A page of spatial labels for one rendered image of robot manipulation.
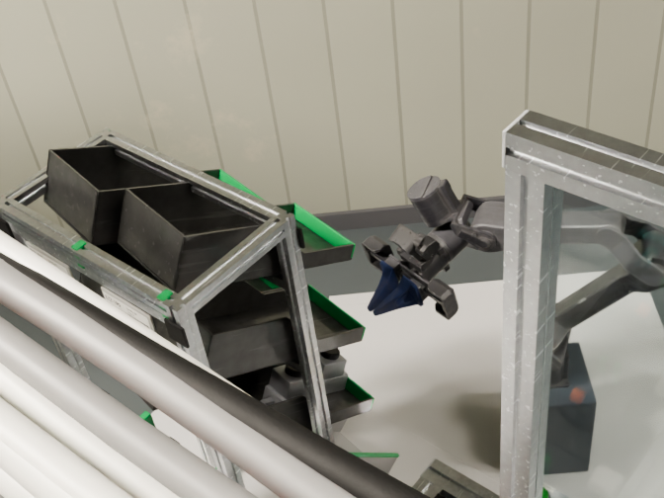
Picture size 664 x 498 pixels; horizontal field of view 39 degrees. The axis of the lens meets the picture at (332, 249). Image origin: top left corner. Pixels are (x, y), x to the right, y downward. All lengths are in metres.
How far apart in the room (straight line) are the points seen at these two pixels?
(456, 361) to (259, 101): 1.58
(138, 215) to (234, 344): 0.20
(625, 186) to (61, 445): 0.44
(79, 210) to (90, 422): 0.98
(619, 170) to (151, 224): 0.64
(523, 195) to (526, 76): 2.68
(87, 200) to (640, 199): 0.75
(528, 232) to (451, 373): 1.31
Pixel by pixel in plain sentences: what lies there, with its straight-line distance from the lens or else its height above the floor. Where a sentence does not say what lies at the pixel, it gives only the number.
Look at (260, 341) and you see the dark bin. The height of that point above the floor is 1.47.
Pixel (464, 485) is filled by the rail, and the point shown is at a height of 0.96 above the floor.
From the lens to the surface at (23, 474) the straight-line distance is 0.23.
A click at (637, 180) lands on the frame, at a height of 1.99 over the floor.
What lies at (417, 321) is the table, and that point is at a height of 0.86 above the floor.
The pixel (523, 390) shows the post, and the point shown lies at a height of 1.74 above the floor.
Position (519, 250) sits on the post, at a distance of 0.69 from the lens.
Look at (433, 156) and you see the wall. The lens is 3.47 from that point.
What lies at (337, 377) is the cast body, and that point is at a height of 1.23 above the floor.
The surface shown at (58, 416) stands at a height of 2.18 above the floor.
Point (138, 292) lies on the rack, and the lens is 1.06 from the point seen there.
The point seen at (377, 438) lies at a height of 0.86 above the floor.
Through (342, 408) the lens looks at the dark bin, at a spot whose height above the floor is 1.24.
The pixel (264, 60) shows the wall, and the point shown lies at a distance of 3.22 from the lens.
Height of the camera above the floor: 2.35
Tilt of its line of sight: 41 degrees down
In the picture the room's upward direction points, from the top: 8 degrees counter-clockwise
